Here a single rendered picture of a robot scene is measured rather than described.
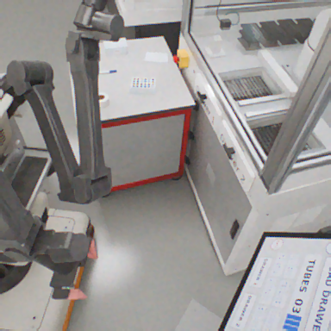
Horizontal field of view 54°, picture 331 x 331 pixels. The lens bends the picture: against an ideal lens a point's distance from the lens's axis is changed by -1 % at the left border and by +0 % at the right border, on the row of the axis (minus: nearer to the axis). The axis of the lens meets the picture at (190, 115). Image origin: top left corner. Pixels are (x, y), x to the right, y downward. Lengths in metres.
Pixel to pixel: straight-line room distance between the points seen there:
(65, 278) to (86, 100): 0.43
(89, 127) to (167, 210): 1.34
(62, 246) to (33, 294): 1.02
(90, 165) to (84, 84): 0.21
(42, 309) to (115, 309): 0.40
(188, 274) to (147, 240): 0.30
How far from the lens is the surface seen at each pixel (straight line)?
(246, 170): 1.23
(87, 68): 0.87
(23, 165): 1.12
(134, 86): 1.66
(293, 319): 0.86
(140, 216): 2.12
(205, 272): 2.02
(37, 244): 0.80
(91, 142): 0.89
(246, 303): 0.96
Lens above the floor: 1.90
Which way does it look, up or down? 46 degrees down
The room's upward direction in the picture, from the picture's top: 8 degrees clockwise
